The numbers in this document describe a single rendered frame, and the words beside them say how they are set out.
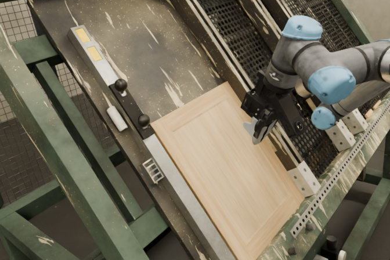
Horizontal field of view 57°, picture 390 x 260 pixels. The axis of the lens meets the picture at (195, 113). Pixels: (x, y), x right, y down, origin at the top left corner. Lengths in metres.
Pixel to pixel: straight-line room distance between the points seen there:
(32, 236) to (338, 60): 1.51
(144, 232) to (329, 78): 0.71
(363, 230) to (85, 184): 1.89
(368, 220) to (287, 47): 1.95
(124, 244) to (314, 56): 0.66
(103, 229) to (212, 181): 0.42
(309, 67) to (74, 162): 0.64
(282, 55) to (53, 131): 0.62
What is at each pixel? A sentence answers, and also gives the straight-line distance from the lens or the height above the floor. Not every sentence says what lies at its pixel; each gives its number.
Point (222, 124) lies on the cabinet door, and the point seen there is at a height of 1.24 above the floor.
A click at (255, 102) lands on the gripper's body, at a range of 0.88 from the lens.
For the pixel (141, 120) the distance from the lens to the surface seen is 1.01.
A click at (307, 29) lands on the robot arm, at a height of 1.67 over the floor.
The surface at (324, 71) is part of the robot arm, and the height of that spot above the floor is 1.60.
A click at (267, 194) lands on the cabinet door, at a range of 1.40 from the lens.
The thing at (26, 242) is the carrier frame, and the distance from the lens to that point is 1.83.
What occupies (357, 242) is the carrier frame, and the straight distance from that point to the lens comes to 2.44.
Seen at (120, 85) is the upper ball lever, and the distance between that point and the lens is 1.03.
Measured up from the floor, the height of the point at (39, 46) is 1.64.
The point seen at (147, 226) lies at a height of 1.11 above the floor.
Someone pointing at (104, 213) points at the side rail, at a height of 1.25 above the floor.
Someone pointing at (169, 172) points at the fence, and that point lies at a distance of 1.13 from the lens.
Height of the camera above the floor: 1.82
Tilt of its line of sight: 23 degrees down
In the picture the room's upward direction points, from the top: 8 degrees counter-clockwise
